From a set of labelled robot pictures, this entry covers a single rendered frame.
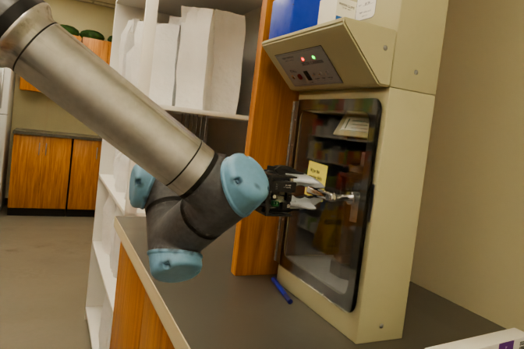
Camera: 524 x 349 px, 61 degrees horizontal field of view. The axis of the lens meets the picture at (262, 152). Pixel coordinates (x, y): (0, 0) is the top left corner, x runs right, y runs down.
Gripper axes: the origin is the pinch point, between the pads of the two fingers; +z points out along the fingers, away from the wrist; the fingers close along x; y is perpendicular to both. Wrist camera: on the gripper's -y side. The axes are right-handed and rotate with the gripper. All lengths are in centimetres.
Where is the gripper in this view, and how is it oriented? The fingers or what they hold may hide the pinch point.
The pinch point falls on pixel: (315, 192)
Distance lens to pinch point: 87.7
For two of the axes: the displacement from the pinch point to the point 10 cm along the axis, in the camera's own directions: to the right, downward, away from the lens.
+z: 9.0, 0.8, 4.3
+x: 1.2, -9.9, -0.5
